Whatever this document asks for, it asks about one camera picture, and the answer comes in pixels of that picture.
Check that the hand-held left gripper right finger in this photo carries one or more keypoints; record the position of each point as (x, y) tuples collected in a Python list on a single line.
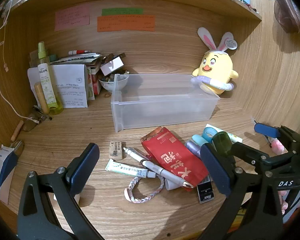
[(215, 170)]

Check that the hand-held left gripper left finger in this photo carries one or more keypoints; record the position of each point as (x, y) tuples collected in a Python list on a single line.
[(83, 165)]

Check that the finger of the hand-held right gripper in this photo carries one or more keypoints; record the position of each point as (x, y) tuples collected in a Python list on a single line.
[(250, 155), (265, 130)]

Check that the pale green tube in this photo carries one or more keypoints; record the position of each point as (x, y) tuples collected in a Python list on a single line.
[(233, 137)]

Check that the tan eraser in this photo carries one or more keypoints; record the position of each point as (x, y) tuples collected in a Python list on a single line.
[(115, 150)]

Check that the white ointment tube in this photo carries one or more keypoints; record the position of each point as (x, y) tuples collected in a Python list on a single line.
[(126, 170)]

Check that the clear plastic bin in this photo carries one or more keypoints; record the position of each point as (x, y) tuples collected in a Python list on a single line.
[(162, 110)]

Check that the person's right hand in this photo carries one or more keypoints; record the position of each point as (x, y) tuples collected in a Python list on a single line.
[(283, 205)]

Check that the pink soft trinket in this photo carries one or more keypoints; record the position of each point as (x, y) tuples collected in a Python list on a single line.
[(277, 146)]

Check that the black staples box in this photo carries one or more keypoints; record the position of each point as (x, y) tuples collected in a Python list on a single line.
[(205, 192)]

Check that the purple tube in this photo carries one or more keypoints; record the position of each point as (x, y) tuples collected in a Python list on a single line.
[(193, 150)]

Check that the light blue tube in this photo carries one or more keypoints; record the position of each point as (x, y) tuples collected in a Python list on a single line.
[(199, 140)]

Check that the red foil packet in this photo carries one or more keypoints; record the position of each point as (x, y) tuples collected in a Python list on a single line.
[(175, 155)]

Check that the slim white pen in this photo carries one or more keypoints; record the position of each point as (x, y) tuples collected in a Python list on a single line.
[(133, 154)]

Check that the thick white pen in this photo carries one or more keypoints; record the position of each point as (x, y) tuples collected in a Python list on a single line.
[(162, 173)]

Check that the eyeglasses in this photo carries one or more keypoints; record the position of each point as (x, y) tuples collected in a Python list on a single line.
[(33, 120)]

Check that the small wooden stick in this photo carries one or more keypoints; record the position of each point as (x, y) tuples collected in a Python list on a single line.
[(17, 130)]

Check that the white folded paper leaflet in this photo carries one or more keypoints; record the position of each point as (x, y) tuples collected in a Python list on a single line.
[(70, 87)]

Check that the yellow chick plush toy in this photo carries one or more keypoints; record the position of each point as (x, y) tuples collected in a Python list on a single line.
[(216, 67)]

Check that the tan lip balm tube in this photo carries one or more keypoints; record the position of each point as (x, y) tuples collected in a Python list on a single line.
[(41, 97)]

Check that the blue and white box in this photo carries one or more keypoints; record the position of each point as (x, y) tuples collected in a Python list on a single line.
[(1, 172)]

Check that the red carton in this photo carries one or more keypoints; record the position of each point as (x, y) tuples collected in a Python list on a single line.
[(95, 82)]

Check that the white bowl of trinkets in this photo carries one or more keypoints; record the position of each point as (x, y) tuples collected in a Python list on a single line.
[(110, 83)]

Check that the green spray bottle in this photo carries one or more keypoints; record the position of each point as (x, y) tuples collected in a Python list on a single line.
[(46, 80)]

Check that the small white cardboard box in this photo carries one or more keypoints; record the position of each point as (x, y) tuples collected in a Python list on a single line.
[(112, 66)]

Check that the stack of booklets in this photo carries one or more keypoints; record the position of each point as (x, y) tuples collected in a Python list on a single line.
[(77, 58)]

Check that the red and white marker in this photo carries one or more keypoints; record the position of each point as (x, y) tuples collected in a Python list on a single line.
[(78, 52)]

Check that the brown bag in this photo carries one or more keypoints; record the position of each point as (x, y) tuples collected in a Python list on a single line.
[(288, 7)]

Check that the pink paper note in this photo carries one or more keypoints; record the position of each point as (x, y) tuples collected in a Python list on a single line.
[(72, 18)]

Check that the orange paper note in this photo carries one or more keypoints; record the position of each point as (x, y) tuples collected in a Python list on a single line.
[(126, 23)]

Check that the green paper note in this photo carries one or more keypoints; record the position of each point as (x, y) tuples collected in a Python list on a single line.
[(122, 11)]

